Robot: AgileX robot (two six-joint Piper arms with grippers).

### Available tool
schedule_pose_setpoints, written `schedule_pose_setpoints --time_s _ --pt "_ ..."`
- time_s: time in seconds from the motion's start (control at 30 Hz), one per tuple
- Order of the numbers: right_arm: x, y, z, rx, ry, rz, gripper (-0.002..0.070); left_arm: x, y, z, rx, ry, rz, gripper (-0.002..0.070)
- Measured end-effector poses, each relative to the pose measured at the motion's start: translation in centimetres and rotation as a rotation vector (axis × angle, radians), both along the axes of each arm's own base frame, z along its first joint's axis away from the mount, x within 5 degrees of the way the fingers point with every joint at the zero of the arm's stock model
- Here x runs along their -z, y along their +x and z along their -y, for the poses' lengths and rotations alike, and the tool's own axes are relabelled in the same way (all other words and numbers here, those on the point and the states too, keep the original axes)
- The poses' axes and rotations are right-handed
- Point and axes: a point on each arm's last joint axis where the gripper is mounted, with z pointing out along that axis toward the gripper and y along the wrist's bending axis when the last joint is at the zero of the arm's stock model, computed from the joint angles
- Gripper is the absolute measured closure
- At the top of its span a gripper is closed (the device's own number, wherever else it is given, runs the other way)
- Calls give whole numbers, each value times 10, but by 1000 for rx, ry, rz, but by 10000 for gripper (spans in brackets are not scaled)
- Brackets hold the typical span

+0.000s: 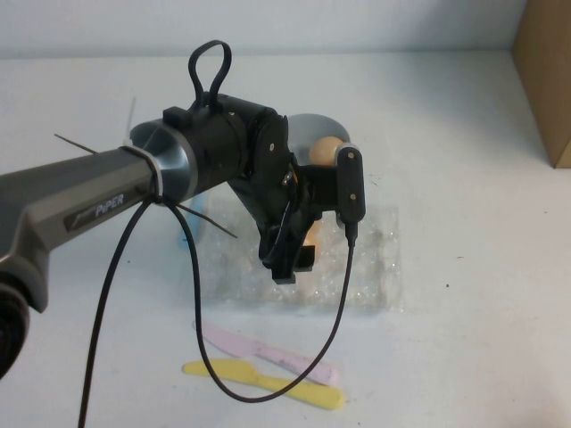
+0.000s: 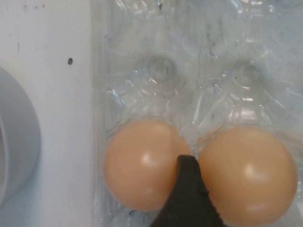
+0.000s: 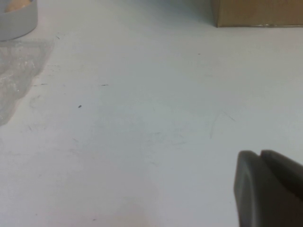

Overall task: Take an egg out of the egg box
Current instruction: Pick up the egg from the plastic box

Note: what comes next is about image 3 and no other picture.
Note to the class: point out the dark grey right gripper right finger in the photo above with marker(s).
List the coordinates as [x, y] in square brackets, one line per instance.
[286, 168]

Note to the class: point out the brown cardboard box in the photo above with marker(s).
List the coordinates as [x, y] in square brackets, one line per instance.
[258, 13]

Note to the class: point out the brown egg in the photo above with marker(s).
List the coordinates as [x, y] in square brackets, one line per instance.
[17, 5]

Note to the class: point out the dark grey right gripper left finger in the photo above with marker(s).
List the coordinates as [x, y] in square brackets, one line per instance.
[258, 194]

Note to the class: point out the grey round bowl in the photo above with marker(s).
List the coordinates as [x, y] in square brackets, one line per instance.
[16, 23]

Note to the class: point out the clear plastic egg tray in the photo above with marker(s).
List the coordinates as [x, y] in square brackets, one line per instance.
[19, 68]

